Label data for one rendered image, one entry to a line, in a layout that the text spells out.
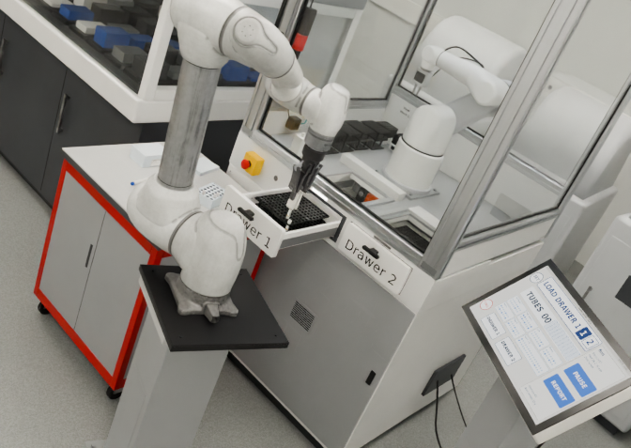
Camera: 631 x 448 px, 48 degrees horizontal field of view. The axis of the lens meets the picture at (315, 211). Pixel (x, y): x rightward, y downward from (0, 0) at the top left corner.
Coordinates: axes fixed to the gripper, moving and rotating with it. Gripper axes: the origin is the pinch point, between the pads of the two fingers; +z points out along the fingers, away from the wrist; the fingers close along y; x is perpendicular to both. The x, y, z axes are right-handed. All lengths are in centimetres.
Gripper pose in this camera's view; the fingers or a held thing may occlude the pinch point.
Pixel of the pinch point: (294, 198)
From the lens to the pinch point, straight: 236.4
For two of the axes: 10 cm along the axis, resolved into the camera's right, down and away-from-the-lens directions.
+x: -6.8, -5.4, 4.9
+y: 6.4, -1.2, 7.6
